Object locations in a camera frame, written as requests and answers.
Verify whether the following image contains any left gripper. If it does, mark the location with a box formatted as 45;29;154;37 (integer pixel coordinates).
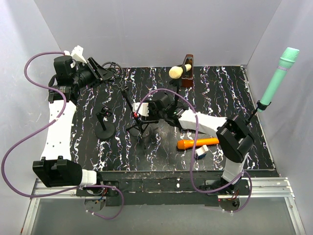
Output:
73;58;115;89

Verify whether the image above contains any tripod shock-mount mic stand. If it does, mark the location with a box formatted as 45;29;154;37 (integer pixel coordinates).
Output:
102;62;158;139

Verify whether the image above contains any cream microphone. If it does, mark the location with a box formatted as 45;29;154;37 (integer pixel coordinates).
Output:
169;64;192;79

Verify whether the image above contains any orange microphone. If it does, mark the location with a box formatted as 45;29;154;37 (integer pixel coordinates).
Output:
177;138;219;150

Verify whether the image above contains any short round-base mic stand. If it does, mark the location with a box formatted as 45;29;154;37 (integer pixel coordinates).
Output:
95;107;116;141

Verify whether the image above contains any round-base stand for cream mic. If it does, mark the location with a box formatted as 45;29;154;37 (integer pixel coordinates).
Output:
166;78;188;129

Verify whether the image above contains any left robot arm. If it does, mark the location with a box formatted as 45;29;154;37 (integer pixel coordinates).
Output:
32;55;117;196

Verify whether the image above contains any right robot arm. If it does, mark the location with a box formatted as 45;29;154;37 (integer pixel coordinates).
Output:
136;89;255;195

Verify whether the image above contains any tripod stand for green mic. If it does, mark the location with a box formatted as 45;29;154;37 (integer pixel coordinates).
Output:
245;100;271;125

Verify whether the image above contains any green microphone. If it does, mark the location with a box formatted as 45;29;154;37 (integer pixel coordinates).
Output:
257;47;299;112

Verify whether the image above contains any brown metronome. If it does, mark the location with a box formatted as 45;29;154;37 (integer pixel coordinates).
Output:
181;54;194;88

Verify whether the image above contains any small white blue box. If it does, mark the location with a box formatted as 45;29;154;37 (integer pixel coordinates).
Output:
196;145;209;160

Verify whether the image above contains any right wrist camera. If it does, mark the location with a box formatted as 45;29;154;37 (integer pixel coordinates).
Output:
133;102;149;117

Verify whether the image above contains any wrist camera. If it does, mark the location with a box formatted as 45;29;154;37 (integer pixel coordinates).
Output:
133;102;149;117
70;45;87;64

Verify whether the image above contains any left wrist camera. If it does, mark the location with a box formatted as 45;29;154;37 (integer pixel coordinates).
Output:
70;45;87;64

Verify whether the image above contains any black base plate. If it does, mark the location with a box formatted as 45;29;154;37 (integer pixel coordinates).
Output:
75;170;279;206

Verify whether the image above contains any aluminium rail frame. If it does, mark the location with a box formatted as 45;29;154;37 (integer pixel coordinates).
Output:
21;65;306;235

